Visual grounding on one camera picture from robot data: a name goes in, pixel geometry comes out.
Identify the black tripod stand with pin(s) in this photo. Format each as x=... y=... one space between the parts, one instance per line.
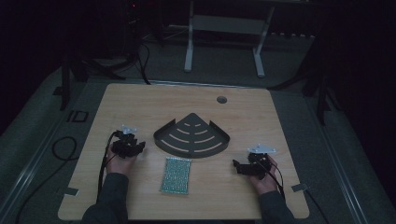
x=72 y=74
x=320 y=93

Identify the white metal stand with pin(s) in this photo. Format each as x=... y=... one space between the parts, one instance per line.
x=224 y=37

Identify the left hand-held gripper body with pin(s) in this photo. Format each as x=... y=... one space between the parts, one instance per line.
x=125 y=143

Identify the green sponge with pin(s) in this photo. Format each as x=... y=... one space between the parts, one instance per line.
x=176 y=175

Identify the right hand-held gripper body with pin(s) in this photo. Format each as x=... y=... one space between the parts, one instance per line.
x=257 y=161

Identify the dark corner shelf rack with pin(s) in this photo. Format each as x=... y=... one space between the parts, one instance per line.
x=191 y=135

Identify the person's left hand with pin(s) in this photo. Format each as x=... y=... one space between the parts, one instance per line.
x=119 y=163

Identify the person's right hand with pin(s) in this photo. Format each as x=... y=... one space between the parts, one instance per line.
x=267 y=181

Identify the grey tape piece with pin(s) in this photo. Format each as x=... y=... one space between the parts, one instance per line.
x=71 y=191
x=299 y=187

